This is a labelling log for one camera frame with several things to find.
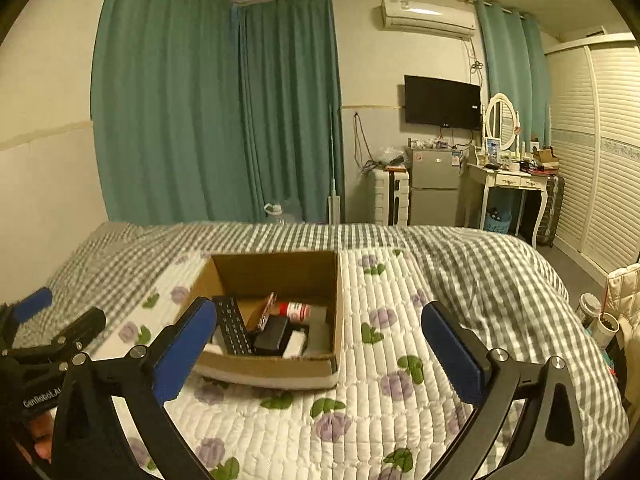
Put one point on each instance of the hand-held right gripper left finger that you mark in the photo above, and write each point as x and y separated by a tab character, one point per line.
187	355

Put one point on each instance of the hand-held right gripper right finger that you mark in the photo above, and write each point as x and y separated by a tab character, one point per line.
455	360

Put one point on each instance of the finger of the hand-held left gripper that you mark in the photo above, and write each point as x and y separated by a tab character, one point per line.
82	327
32	305

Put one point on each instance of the black remote control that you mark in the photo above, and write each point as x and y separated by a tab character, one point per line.
232	325

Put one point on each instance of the black rectangular case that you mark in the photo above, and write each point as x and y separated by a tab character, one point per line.
272	337

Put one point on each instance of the pink booklet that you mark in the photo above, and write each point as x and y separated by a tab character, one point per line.
267	310

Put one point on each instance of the white cylindrical device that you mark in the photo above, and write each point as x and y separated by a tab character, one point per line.
296	344

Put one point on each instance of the white tube with red cap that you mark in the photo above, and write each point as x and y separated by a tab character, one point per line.
295	311

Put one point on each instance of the cardboard box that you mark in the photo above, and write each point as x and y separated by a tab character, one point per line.
280	272

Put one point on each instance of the person's left hand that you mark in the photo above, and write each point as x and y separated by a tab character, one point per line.
42	435

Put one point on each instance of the white floral quilt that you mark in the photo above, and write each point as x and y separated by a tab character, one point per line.
360	390

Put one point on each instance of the grey checkered blanket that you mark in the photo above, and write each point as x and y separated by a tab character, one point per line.
475	260

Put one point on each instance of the paper cup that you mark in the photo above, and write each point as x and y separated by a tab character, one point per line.
587	307
607	330

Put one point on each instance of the blue basket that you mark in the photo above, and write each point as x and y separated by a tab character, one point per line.
497	222

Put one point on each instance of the large water bottle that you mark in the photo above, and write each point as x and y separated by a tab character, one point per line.
280	214

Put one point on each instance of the white suitcase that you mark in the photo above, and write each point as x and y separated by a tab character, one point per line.
387	197

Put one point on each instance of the silver small fridge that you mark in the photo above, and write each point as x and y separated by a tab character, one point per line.
434	185

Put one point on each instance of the dark suitcase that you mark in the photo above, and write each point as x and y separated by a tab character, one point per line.
552	205

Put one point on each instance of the cream quilted cushion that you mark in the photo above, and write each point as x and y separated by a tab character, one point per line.
625	287

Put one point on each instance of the white dressing table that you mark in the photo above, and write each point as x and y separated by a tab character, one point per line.
507	177

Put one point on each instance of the clear plastic bag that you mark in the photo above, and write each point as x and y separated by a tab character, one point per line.
392	156

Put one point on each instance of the white mop pole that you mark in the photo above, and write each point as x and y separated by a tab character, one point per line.
332	170

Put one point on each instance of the green curtain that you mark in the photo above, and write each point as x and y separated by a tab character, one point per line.
290	110
165	100
510	70

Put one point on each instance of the white oval mirror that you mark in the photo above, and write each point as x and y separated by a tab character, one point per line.
501	120

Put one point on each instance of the white slatted wardrobe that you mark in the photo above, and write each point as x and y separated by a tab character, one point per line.
600	160

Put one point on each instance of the white air conditioner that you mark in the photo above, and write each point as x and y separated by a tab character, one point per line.
427	15

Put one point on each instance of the black wall television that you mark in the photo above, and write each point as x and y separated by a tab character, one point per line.
442	102

